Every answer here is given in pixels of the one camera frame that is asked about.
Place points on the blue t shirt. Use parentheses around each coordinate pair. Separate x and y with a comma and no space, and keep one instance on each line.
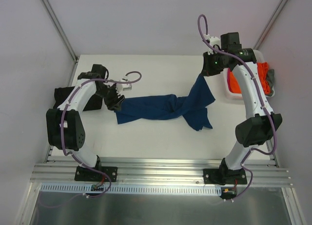
(193,107)

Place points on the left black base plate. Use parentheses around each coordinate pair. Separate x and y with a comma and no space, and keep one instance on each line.
(86,175)

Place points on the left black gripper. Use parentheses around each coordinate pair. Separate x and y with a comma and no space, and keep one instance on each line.
(112,96)

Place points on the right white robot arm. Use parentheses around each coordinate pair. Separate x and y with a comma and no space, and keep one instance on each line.
(261,121)

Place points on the aluminium mounting rail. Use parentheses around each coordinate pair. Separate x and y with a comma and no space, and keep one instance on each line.
(171,172)

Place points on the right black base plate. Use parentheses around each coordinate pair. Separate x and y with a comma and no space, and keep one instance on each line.
(215,176)

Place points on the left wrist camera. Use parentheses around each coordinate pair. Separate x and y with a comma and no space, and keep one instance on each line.
(124,85)

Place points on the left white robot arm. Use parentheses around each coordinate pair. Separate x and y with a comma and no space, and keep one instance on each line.
(65,129)

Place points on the grey t shirt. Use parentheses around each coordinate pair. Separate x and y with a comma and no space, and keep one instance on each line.
(270,79)

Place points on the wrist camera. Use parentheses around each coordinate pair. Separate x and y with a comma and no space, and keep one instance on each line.
(214,42)
(124,85)

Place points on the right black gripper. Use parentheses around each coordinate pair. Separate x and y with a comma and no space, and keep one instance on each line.
(207,67)

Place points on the white plastic basket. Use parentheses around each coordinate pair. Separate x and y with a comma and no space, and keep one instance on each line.
(259,58)

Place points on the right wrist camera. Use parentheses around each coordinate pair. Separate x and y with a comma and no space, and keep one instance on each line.
(214,42)

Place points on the white slotted cable duct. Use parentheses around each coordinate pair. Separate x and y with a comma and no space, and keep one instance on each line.
(131,189)

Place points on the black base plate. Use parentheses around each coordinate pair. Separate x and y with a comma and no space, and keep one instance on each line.
(86,175)
(215,176)

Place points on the folded black t shirt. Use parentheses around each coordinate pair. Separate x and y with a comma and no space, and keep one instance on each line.
(60,94)

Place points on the orange t shirt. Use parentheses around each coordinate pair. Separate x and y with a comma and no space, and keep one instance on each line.
(262,68)

